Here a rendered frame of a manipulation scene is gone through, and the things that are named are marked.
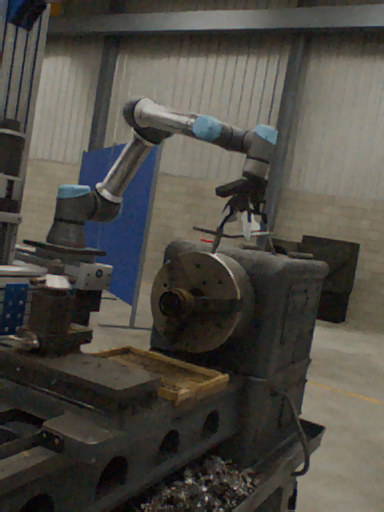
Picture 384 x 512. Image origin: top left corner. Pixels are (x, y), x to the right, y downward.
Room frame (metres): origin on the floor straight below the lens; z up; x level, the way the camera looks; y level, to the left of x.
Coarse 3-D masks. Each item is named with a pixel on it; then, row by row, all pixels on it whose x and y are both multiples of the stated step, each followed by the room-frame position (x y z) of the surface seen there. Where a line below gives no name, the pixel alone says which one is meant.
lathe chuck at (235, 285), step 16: (192, 256) 1.75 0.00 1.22; (208, 256) 1.72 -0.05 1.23; (224, 256) 1.79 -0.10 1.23; (160, 272) 1.80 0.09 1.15; (192, 272) 1.74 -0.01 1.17; (208, 272) 1.72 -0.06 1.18; (224, 272) 1.69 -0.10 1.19; (240, 272) 1.75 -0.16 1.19; (160, 288) 1.79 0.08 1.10; (208, 288) 1.71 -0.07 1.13; (224, 288) 1.69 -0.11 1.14; (240, 288) 1.69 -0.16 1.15; (176, 304) 1.76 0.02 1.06; (160, 320) 1.78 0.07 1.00; (192, 320) 1.73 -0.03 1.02; (208, 320) 1.70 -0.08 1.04; (224, 320) 1.68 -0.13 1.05; (240, 320) 1.69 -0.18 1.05; (192, 336) 1.73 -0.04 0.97; (208, 336) 1.70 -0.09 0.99; (224, 336) 1.68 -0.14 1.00; (192, 352) 1.72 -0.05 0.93
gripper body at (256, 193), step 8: (248, 176) 1.74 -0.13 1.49; (256, 176) 1.73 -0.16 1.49; (256, 184) 1.77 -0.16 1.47; (264, 184) 1.78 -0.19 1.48; (240, 192) 1.75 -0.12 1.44; (248, 192) 1.75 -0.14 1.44; (256, 192) 1.77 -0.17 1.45; (264, 192) 1.78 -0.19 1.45; (232, 200) 1.78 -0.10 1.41; (240, 200) 1.75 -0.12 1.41; (256, 200) 1.75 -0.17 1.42; (264, 200) 1.77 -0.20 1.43; (240, 208) 1.74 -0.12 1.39; (256, 208) 1.77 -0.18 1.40
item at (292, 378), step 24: (192, 360) 1.89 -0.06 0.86; (264, 384) 1.79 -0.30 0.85; (288, 384) 2.05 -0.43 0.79; (240, 408) 1.79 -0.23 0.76; (264, 408) 1.85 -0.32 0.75; (288, 408) 2.08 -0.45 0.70; (240, 432) 1.79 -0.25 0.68; (264, 432) 1.89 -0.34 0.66; (288, 432) 2.15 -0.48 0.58; (240, 456) 1.78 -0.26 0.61; (264, 456) 1.92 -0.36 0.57
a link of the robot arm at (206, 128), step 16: (144, 96) 1.98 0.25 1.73; (128, 112) 1.92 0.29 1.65; (144, 112) 1.88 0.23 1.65; (160, 112) 1.83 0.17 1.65; (176, 112) 1.80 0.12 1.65; (160, 128) 1.86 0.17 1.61; (176, 128) 1.79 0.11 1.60; (192, 128) 1.74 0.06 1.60; (208, 128) 1.67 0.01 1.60; (224, 128) 1.71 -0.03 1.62; (224, 144) 1.75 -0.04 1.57
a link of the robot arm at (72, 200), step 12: (60, 192) 2.09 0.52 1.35; (72, 192) 2.07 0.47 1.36; (84, 192) 2.10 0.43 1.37; (60, 204) 2.08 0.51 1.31; (72, 204) 2.08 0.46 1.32; (84, 204) 2.10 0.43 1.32; (96, 204) 2.15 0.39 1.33; (60, 216) 2.08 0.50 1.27; (72, 216) 2.08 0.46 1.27; (84, 216) 2.12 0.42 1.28
